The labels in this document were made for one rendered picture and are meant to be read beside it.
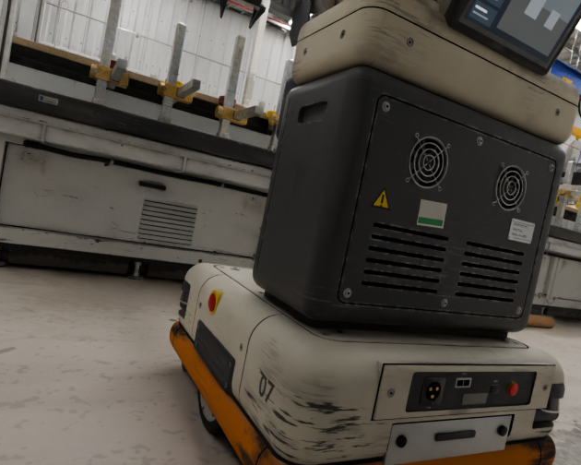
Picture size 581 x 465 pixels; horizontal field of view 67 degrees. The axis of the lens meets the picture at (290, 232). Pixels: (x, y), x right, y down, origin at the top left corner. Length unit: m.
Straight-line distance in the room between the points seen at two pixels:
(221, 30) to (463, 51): 9.16
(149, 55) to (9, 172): 7.43
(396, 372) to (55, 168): 1.72
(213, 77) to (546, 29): 8.89
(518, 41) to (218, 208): 1.63
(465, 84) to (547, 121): 0.23
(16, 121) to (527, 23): 1.60
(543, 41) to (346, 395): 0.68
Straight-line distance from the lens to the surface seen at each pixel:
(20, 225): 2.12
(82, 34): 9.33
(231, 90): 1.98
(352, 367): 0.64
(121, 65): 1.64
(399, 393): 0.69
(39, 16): 3.05
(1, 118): 1.89
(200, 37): 9.73
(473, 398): 0.82
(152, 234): 2.15
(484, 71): 0.85
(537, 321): 3.37
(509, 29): 0.87
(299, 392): 0.62
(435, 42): 0.78
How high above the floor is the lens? 0.46
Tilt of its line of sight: 3 degrees down
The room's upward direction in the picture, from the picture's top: 11 degrees clockwise
